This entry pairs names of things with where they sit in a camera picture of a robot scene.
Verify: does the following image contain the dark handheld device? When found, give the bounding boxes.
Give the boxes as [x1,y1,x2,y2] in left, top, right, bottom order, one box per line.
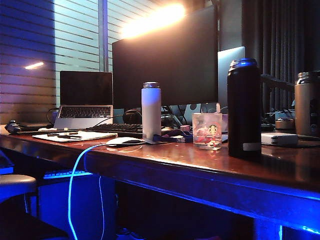
[4,120,21,135]

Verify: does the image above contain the white notepad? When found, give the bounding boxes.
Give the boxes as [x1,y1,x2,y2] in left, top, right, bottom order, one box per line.
[31,130,119,143]

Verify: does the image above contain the silver laptop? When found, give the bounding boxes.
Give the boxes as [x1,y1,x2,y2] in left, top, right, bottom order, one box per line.
[53,70,114,130]

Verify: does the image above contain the champagne gold thermos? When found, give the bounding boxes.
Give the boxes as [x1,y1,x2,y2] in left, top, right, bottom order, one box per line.
[294,71,320,137]

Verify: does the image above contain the silver display back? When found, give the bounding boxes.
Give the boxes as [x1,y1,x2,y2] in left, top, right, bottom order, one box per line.
[217,46,247,108]

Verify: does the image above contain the black headphones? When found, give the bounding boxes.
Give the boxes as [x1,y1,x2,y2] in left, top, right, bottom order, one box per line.
[122,109,143,125]

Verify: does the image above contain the backlit keyboard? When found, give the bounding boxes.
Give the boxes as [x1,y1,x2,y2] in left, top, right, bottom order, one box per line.
[42,169,93,180]

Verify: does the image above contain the grey metal bar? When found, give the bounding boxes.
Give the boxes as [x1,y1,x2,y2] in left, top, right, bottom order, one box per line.
[260,73,296,92]

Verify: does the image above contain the blue lanyard with badge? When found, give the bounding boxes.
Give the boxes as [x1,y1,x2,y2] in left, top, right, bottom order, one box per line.
[142,129,194,146]

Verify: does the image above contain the white power adapter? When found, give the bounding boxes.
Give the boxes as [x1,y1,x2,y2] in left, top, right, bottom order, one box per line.
[260,132,299,147]

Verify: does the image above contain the white charging cable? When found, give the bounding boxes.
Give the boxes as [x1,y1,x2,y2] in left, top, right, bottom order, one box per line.
[67,142,116,240]

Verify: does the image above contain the black thermos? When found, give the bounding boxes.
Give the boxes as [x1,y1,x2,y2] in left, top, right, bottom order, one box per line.
[226,57,263,159]

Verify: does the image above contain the round stool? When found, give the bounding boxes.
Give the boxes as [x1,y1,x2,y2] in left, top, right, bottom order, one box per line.
[0,174,38,216]

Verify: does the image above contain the silver monitor stand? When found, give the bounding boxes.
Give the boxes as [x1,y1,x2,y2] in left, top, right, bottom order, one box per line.
[185,104,202,125]

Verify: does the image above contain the thin white cable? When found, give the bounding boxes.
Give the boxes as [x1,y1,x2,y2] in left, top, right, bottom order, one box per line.
[98,176,106,240]

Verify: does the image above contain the metal window post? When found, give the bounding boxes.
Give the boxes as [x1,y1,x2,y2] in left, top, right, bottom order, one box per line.
[98,0,109,72]

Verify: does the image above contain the large black monitor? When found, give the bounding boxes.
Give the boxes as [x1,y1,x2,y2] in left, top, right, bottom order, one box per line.
[112,5,219,110]

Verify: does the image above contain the black keyboard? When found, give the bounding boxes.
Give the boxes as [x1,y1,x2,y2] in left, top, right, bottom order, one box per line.
[84,123,143,138]

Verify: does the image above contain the glass cup with logo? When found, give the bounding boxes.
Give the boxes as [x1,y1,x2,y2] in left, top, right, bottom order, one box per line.
[191,112,223,151]

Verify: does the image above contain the gold thermos lid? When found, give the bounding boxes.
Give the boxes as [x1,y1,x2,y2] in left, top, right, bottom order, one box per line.
[274,118,296,133]

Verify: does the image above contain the white thermos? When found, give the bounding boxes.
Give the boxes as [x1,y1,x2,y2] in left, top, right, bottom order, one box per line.
[141,81,162,141]

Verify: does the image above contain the white flat mouse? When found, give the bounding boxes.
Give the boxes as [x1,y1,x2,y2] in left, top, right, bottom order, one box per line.
[105,136,146,148]

